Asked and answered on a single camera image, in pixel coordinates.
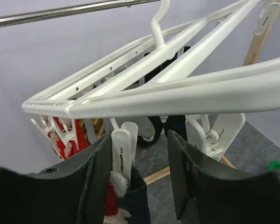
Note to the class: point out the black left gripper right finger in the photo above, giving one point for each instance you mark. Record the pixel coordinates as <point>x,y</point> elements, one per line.
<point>206,191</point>

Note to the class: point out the olive orange sock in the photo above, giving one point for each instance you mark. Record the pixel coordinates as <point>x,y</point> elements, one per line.
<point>93,129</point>

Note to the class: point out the wooden clothes rack frame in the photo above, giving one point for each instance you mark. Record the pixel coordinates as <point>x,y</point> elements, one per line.
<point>269,14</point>

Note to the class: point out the green plastic tray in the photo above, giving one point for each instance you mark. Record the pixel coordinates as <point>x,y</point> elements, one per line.
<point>274,165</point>

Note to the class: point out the white plastic clip hanger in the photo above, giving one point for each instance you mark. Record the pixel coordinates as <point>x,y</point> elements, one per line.
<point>114,87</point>

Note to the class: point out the steel hanging rod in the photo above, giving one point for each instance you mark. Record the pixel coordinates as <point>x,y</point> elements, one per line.
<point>16,19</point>

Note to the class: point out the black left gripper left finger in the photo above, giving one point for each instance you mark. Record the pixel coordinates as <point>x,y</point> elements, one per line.
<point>73,191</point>

